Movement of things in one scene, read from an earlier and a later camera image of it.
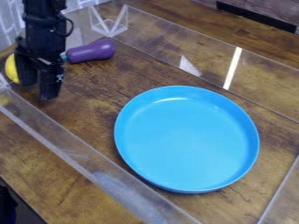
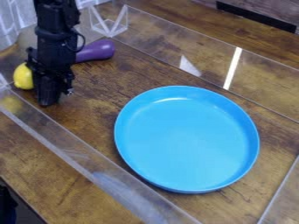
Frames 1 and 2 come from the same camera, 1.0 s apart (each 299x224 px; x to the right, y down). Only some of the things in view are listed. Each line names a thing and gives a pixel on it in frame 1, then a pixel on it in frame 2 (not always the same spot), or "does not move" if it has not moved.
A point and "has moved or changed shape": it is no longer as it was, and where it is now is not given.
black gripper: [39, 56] to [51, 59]
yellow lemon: [11, 69] has moved or changed shape
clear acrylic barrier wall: [235, 69] does not move
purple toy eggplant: [98, 50] does not move
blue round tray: [187, 138] does not move
